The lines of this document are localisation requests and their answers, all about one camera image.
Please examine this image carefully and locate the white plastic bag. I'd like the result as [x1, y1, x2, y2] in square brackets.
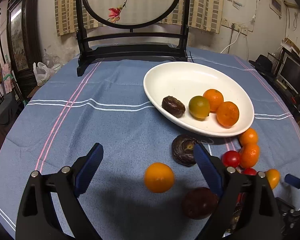
[33, 62, 56, 87]

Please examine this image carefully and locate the dark purple plum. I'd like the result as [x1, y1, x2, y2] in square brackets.
[181, 187, 219, 220]

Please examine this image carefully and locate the olive green small fruit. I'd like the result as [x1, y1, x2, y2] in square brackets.
[266, 169, 281, 190]

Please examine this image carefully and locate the smooth orange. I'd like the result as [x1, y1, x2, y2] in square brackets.
[239, 143, 260, 168]

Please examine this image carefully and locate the round embroidery screen stand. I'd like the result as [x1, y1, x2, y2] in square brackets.
[76, 0, 190, 76]

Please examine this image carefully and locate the yellow-green citrus fruit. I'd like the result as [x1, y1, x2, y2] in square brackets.
[189, 96, 210, 120]

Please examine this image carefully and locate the dark framed wall painting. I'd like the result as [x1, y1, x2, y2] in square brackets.
[7, 0, 41, 90]

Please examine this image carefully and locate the red cherry tomato back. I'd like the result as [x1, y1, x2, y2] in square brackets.
[242, 168, 257, 176]

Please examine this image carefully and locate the small brown dried fruit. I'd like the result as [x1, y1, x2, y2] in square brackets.
[161, 96, 186, 118]

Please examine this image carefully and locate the red cherry tomato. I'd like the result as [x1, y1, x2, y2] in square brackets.
[221, 151, 240, 168]
[242, 168, 257, 176]

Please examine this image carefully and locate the white wall cable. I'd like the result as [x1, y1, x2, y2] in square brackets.
[219, 29, 242, 54]

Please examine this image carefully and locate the wrinkled dark passion fruit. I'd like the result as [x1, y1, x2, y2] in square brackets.
[172, 134, 198, 167]

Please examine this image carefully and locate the small orange tangerine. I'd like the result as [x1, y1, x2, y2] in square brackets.
[203, 89, 224, 113]

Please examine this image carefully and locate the small orange kumquat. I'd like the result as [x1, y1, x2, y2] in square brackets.
[143, 163, 175, 193]

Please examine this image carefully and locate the blue striped tablecloth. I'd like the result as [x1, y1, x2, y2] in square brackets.
[0, 45, 300, 240]

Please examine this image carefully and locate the computer monitor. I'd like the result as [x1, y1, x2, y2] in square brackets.
[279, 56, 300, 95]

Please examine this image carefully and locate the medium orange mandarin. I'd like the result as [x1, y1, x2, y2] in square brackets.
[216, 101, 239, 128]

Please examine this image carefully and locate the white oval plate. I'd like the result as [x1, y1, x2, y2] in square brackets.
[143, 62, 255, 137]

